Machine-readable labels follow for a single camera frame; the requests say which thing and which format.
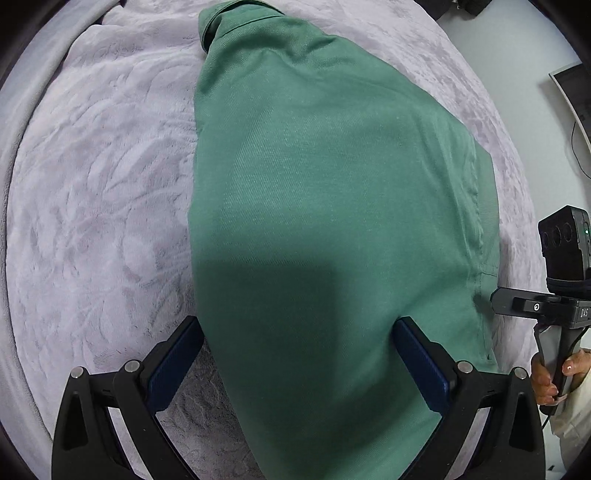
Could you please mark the person's right hand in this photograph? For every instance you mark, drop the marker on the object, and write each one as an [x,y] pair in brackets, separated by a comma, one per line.
[542,378]

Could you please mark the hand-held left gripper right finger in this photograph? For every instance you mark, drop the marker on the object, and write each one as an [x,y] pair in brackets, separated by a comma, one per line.
[418,357]

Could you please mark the black device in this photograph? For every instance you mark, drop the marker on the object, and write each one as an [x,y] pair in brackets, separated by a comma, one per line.
[461,5]

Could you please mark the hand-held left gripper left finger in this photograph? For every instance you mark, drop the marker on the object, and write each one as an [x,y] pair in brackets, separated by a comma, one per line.
[173,364]

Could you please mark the green shirt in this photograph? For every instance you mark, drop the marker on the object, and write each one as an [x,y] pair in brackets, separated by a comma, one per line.
[323,184]

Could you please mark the person's cream clothing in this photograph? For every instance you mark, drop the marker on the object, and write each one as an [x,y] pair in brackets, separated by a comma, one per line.
[575,424]

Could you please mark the computer monitor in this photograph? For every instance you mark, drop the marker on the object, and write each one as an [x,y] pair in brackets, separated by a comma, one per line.
[575,97]

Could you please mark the lilac plush blanket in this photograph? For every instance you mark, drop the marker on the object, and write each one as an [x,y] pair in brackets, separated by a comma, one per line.
[92,184]

